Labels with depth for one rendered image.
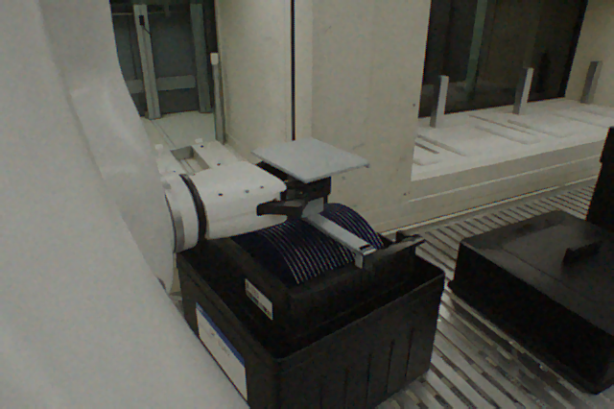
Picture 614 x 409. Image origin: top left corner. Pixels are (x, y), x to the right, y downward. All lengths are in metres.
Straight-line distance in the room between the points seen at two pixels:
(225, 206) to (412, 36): 0.61
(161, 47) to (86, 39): 1.30
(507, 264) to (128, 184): 0.64
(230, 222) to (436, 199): 0.75
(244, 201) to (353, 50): 0.43
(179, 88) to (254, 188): 1.23
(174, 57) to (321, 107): 0.95
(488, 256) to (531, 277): 0.08
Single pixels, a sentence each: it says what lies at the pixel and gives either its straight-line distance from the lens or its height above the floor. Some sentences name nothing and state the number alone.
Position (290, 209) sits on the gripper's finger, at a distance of 0.47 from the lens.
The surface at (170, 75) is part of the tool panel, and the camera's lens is 1.69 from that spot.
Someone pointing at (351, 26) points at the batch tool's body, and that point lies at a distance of 0.82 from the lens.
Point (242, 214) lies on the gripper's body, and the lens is 0.47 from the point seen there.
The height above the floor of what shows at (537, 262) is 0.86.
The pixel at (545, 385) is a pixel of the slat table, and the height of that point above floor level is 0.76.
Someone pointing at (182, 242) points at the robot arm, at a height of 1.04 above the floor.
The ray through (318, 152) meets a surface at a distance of 0.57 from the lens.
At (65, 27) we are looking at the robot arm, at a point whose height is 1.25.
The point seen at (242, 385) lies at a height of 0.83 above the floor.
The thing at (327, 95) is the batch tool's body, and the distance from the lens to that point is 0.81.
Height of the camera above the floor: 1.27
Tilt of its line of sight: 25 degrees down
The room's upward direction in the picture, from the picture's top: straight up
